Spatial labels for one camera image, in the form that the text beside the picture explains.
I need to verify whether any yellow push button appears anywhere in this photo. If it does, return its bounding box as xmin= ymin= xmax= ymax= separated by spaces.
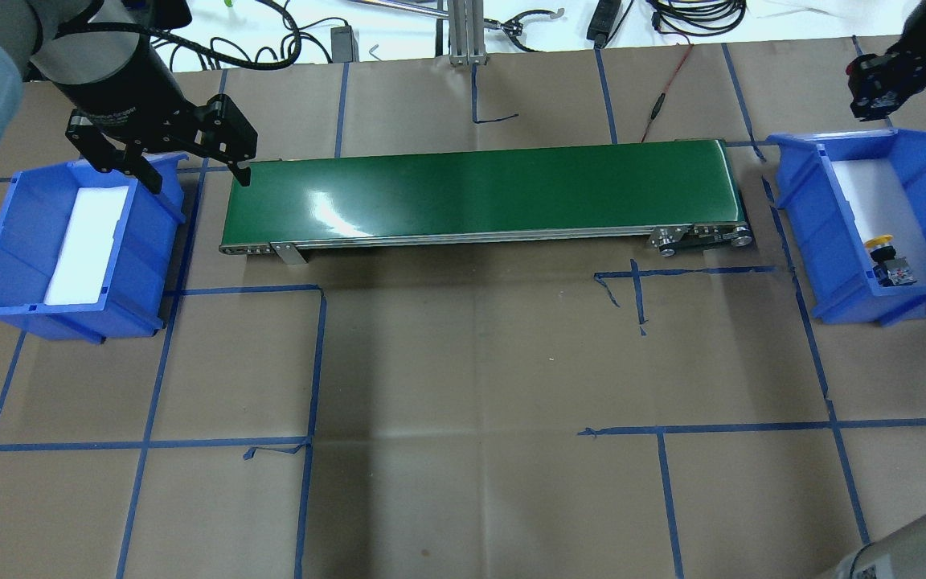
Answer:
xmin=863 ymin=234 xmax=918 ymax=287

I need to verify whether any red black wire pair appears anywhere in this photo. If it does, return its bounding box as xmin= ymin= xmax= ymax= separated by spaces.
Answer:
xmin=640 ymin=44 xmax=695 ymax=144

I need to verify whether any white foam pad bin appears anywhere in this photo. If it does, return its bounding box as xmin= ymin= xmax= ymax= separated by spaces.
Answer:
xmin=42 ymin=186 xmax=129 ymax=306
xmin=831 ymin=158 xmax=926 ymax=285

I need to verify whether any black power adapter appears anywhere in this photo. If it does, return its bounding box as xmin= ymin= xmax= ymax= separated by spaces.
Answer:
xmin=330 ymin=25 xmax=359 ymax=64

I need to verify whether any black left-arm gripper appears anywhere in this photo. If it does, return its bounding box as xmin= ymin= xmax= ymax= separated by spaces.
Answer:
xmin=65 ymin=48 xmax=258 ymax=195

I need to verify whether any blue right storage bin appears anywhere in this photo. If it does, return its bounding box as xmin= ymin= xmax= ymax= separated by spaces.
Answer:
xmin=769 ymin=128 xmax=926 ymax=326

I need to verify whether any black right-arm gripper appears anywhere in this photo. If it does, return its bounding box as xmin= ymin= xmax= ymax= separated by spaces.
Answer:
xmin=871 ymin=38 xmax=926 ymax=118

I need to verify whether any blue storage bin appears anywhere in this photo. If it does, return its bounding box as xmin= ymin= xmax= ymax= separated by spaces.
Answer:
xmin=0 ymin=153 xmax=185 ymax=344
xmin=769 ymin=128 xmax=926 ymax=326

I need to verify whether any white foam pad right bin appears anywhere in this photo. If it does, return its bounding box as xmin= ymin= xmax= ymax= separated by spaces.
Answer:
xmin=831 ymin=158 xmax=926 ymax=285

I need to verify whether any blue left storage bin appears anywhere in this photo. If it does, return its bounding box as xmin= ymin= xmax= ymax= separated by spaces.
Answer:
xmin=0 ymin=153 xmax=185 ymax=344

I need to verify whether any green conveyor belt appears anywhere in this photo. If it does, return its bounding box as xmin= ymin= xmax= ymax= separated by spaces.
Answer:
xmin=218 ymin=139 xmax=754 ymax=265

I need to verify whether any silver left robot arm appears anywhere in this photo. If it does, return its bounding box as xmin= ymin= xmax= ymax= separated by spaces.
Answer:
xmin=0 ymin=1 xmax=258 ymax=194

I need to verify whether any aluminium frame post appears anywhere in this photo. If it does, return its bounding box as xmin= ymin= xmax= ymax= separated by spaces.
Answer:
xmin=447 ymin=0 xmax=488 ymax=67

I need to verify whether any white foam pad left bin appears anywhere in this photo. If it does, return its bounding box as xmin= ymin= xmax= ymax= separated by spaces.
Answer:
xmin=42 ymin=186 xmax=129 ymax=306

